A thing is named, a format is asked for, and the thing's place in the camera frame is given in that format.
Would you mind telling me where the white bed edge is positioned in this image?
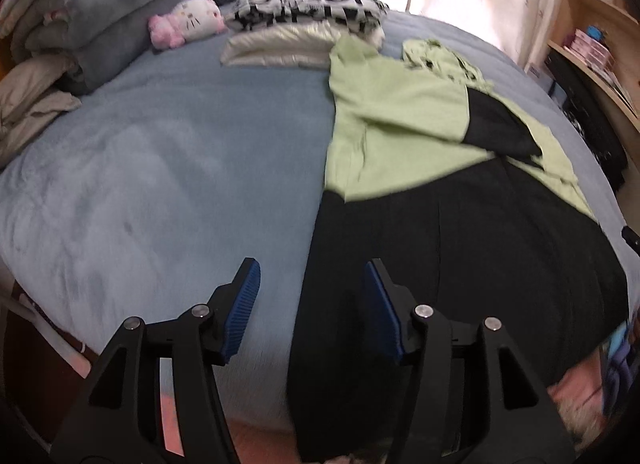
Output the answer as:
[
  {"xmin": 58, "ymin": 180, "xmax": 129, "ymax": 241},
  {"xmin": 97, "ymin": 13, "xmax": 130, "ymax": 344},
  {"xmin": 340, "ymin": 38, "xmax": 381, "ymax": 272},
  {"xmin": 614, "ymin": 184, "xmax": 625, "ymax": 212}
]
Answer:
[{"xmin": 0, "ymin": 284, "xmax": 93, "ymax": 381}]

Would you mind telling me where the stack of pink boxes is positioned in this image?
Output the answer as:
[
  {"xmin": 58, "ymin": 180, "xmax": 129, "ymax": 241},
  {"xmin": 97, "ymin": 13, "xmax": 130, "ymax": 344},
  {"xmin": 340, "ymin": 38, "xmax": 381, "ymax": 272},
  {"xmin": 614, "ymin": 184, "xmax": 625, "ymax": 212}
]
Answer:
[{"xmin": 564, "ymin": 28, "xmax": 617, "ymax": 70}]

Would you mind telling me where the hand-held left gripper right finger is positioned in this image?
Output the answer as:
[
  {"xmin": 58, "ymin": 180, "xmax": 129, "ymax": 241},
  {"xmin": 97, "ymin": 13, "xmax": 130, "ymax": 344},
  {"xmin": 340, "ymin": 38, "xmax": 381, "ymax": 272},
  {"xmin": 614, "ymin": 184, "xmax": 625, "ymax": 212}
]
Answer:
[{"xmin": 363, "ymin": 258, "xmax": 578, "ymax": 464}]

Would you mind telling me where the beige cloth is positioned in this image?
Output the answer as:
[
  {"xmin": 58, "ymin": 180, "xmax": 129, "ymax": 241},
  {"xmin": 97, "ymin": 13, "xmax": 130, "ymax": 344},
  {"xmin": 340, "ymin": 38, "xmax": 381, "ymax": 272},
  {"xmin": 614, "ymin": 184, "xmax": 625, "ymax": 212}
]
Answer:
[{"xmin": 0, "ymin": 54, "xmax": 83, "ymax": 165}]

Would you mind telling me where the grey folded blanket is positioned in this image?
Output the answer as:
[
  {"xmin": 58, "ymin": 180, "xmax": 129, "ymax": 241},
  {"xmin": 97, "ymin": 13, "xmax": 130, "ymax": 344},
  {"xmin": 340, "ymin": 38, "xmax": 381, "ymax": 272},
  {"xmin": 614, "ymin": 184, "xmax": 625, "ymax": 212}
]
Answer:
[{"xmin": 10, "ymin": 0, "xmax": 193, "ymax": 94}]

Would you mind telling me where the blue fleece bed blanket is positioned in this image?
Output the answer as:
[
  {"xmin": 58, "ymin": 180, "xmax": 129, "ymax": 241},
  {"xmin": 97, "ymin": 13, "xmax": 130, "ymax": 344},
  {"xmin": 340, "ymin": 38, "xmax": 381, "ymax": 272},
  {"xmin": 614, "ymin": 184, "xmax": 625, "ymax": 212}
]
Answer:
[{"xmin": 0, "ymin": 11, "xmax": 631, "ymax": 440}]

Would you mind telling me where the black bag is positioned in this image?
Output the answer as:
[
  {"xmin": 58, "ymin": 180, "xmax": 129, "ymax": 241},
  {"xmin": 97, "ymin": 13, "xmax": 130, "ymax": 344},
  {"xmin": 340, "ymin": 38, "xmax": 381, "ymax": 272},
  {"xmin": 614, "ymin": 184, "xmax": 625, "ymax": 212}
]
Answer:
[{"xmin": 542, "ymin": 51, "xmax": 628, "ymax": 189}]

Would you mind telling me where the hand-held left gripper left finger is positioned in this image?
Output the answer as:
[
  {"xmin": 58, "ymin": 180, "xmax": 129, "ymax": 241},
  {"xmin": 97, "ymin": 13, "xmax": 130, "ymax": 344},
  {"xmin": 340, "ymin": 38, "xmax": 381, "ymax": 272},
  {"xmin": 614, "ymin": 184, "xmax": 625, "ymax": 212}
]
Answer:
[{"xmin": 50, "ymin": 257, "xmax": 262, "ymax": 464}]

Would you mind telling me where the green and black hooded jacket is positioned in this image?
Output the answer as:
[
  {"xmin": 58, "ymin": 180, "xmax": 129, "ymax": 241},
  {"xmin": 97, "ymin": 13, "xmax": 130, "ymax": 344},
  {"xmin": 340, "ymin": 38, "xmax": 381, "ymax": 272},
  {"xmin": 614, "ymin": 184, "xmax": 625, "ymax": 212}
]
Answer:
[{"xmin": 287, "ymin": 36, "xmax": 632, "ymax": 462}]

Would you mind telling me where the pink and white plush toy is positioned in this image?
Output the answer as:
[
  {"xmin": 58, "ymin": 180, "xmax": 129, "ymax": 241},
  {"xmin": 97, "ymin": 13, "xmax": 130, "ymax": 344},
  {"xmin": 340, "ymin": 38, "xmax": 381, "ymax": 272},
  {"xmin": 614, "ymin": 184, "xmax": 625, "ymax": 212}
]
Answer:
[{"xmin": 148, "ymin": 0, "xmax": 228, "ymax": 50}]

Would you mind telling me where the cream folded garment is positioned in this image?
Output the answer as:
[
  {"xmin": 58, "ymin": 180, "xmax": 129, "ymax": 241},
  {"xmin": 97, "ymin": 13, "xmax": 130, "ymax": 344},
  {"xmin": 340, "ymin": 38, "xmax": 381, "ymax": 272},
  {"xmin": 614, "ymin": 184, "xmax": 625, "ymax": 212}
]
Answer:
[{"xmin": 220, "ymin": 24, "xmax": 386, "ymax": 69}]

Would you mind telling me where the purple blue printed cloth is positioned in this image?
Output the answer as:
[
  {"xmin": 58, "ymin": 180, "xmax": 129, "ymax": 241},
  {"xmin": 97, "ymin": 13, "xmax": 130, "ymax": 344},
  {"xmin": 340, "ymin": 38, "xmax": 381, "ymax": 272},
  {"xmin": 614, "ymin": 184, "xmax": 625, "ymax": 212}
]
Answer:
[{"xmin": 602, "ymin": 314, "xmax": 640, "ymax": 417}]

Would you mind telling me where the wooden bookshelf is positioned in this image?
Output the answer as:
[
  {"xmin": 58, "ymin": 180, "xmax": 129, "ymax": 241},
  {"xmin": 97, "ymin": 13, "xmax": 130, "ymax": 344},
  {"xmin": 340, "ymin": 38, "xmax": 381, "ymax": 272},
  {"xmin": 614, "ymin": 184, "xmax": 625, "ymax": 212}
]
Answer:
[{"xmin": 547, "ymin": 0, "xmax": 640, "ymax": 129}]

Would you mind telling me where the white and blue box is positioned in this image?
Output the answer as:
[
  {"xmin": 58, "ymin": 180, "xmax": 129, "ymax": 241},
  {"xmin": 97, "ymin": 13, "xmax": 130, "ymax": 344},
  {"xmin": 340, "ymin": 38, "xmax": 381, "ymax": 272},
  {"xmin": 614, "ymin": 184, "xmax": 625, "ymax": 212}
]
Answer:
[{"xmin": 525, "ymin": 64, "xmax": 556, "ymax": 95}]

